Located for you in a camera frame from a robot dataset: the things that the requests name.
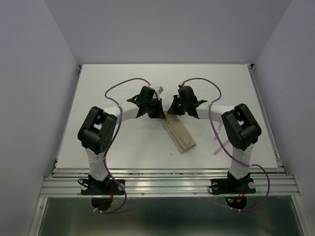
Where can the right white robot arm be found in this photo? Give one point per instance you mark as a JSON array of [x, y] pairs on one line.
[[241, 127]]

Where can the aluminium front rail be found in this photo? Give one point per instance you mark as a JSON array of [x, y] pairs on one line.
[[141, 183]]

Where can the beige cloth napkin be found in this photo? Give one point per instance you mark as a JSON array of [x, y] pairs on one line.
[[180, 136]]

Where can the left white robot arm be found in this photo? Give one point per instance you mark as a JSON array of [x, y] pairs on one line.
[[101, 126]]

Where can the pink handled knife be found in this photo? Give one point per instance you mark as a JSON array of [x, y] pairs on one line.
[[218, 130]]

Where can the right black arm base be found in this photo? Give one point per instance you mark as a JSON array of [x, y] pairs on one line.
[[231, 185]]

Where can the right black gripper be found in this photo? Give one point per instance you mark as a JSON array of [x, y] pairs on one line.
[[173, 109]]

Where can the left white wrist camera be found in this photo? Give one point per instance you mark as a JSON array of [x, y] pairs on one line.
[[158, 90]]

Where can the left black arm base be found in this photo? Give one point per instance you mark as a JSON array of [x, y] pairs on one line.
[[93, 187]]

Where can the pink handled fork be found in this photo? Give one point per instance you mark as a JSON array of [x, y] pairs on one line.
[[220, 147]]

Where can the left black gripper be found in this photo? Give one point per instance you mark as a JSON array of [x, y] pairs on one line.
[[159, 113]]

